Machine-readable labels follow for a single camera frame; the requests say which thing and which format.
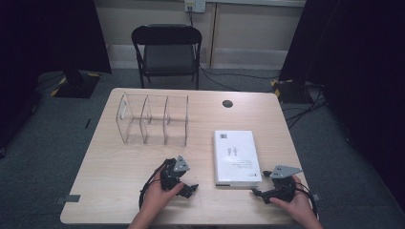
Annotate person's right hand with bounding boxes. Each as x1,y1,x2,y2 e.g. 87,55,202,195
269,175,317,221

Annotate person's left hand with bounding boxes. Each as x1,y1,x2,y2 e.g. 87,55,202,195
139,180,186,219

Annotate white book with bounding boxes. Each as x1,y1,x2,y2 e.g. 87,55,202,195
212,129,264,189

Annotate black floor cables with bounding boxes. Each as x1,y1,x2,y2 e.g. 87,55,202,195
284,81,329,131

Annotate black power cable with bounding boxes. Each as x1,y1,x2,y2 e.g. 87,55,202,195
188,5,279,94

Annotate black stand base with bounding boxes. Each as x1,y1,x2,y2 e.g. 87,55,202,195
50,70,103,99
270,78,315,105

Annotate black curtain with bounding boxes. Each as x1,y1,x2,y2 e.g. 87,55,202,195
0,0,113,154
278,0,405,213

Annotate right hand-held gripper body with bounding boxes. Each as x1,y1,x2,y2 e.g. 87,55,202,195
262,164,303,205

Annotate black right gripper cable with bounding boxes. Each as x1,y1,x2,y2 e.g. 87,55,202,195
294,181,320,219

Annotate white wall socket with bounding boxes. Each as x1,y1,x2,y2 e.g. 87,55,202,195
183,0,207,14

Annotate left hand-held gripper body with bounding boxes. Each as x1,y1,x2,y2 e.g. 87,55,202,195
160,155,191,192

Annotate grey tape strip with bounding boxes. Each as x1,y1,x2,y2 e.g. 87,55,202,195
54,194,81,205

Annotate clear acrylic book rack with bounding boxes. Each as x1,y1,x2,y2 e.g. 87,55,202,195
115,92,190,148

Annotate black folding chair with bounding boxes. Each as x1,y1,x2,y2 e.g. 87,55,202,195
131,23,203,91

